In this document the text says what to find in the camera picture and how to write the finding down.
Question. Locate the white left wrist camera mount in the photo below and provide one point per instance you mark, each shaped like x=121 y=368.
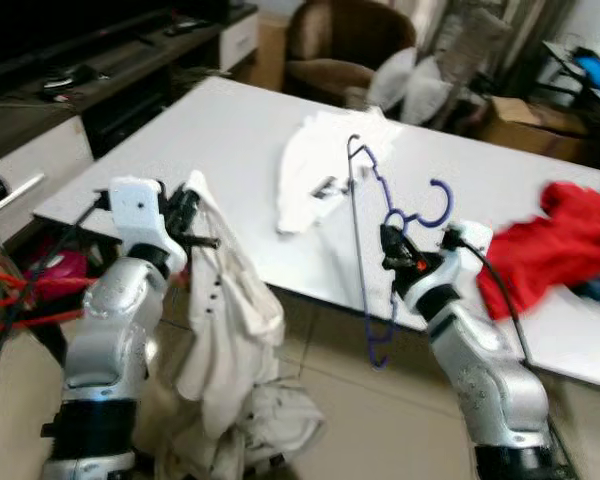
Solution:
x=135 y=205

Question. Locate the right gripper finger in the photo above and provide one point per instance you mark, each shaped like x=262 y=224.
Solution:
x=388 y=264

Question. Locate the dark television console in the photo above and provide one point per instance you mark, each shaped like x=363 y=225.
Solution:
x=110 y=70

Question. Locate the red clothes hanger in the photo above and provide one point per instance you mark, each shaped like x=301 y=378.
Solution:
x=40 y=320

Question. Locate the brown armchair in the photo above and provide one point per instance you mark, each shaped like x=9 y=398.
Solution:
x=340 y=40

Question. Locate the white table black edge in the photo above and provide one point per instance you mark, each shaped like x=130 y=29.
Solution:
x=180 y=150

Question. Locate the white garment with label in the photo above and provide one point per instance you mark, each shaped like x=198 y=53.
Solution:
x=315 y=180

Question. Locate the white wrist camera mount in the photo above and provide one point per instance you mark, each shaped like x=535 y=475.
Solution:
x=135 y=205
x=430 y=280

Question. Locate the red shirt white stripe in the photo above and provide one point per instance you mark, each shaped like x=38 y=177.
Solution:
x=550 y=250

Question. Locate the pink bag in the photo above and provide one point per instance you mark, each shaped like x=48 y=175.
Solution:
x=55 y=270

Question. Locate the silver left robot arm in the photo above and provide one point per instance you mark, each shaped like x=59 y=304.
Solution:
x=110 y=330

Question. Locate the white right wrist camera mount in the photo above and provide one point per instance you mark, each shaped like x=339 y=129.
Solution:
x=430 y=280

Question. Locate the white pillow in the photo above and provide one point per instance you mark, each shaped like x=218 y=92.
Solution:
x=390 y=80
x=430 y=90

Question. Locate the purple clothes hanger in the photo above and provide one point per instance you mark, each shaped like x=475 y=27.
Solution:
x=448 y=200

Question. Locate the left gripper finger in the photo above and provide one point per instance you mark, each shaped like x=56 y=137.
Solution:
x=208 y=242

